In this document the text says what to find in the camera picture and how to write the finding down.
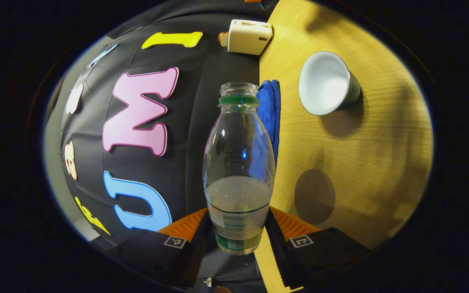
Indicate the clear plastic water bottle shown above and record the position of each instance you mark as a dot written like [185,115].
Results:
[238,162]

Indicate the brown round coaster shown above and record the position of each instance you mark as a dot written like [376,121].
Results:
[314,197]

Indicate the white toaster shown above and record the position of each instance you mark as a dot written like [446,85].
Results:
[250,37]

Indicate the black backdrop cloth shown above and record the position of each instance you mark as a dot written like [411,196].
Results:
[193,81]

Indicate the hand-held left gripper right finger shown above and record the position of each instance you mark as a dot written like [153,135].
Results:
[279,252]

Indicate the white teacup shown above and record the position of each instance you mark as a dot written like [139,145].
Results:
[324,83]

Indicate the toast slice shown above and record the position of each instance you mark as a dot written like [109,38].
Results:
[223,39]

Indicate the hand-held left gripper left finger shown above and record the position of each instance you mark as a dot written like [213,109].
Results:
[193,252]

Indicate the blue towel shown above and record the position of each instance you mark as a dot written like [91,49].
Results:
[270,110]

